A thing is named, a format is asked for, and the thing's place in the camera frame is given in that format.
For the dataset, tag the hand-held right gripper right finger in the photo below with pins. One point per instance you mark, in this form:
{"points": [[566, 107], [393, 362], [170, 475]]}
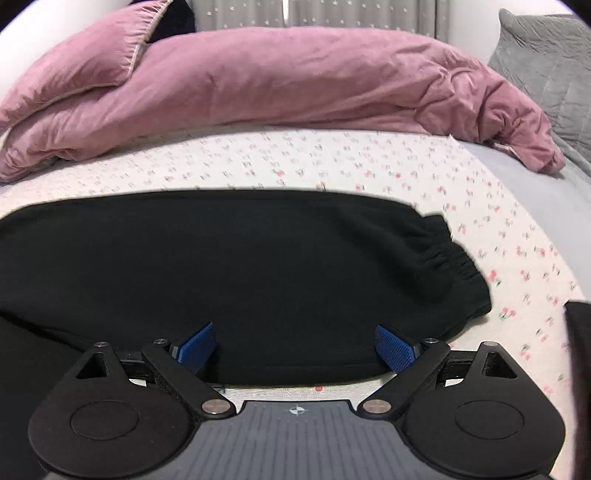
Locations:
{"points": [[393, 347]]}

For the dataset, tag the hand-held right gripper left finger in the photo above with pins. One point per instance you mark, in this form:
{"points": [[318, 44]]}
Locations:
{"points": [[199, 345]]}

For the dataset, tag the black pants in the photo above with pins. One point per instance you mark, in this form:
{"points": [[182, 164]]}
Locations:
{"points": [[240, 281]]}

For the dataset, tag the dark cloth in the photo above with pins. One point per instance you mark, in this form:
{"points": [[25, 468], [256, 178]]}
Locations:
{"points": [[579, 369]]}

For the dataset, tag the cherry-print bed sheet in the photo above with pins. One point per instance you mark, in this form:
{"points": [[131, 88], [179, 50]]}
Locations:
{"points": [[351, 161]]}

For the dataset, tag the light grey bed sheet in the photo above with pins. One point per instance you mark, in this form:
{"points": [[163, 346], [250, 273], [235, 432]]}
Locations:
{"points": [[531, 184]]}

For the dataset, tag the pink duvet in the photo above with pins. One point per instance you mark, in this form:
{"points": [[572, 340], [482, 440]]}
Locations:
{"points": [[295, 78]]}

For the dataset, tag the pink pillow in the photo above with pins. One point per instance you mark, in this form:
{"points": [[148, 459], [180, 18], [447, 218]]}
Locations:
{"points": [[78, 69]]}

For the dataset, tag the grey quilted pillow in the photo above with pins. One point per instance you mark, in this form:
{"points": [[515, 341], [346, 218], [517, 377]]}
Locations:
{"points": [[545, 69]]}

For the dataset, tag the grey star-print curtain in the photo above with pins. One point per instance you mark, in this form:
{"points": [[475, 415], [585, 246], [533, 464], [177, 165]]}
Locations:
{"points": [[318, 14]]}

